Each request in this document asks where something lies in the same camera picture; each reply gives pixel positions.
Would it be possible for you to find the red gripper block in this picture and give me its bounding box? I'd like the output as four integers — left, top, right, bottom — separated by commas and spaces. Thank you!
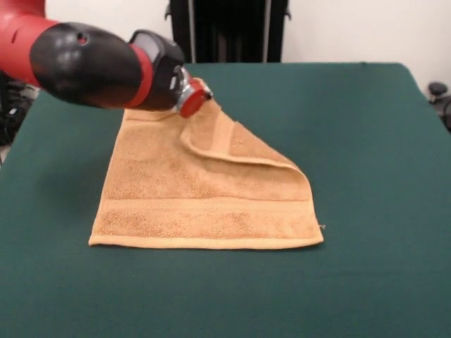
179, 89, 215, 118

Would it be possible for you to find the tan terry towel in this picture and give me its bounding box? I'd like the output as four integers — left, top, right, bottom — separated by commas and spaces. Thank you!
87, 77, 325, 251

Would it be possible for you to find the black stand behind table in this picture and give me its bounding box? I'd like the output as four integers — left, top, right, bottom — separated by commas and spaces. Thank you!
165, 0, 293, 64

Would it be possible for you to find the dark green table cloth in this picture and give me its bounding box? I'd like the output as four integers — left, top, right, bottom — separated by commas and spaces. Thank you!
0, 62, 451, 338

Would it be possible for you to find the dark tripod base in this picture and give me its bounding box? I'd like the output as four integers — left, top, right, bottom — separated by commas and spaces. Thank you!
0, 75, 36, 145
428, 82, 451, 133

